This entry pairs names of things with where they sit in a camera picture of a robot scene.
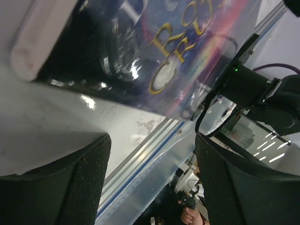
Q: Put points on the white slotted cable duct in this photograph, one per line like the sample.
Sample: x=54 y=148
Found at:
x=136 y=195

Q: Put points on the operator hand with controller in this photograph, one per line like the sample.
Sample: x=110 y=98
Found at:
x=191 y=217

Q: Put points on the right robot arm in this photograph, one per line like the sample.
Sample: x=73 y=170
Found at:
x=275 y=103

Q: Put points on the purple Robinson Crusoe book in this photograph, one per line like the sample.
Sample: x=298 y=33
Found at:
x=160 y=56

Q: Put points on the aluminium front rail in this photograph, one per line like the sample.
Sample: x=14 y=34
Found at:
x=137 y=137

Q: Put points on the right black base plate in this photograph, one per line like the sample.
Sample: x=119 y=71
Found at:
x=240 y=58

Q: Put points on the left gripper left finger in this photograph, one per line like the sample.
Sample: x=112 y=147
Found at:
x=64 y=192

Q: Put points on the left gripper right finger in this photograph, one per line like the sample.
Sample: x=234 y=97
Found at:
x=239 y=191

